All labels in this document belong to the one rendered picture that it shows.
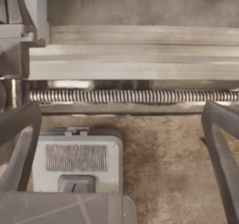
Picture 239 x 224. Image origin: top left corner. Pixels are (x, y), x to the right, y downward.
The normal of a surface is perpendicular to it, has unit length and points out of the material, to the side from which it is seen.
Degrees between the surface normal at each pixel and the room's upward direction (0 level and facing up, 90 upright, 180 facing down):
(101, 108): 0
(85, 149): 0
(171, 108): 0
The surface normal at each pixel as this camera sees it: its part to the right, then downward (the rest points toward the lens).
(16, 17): 0.02, -0.27
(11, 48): 0.02, 0.10
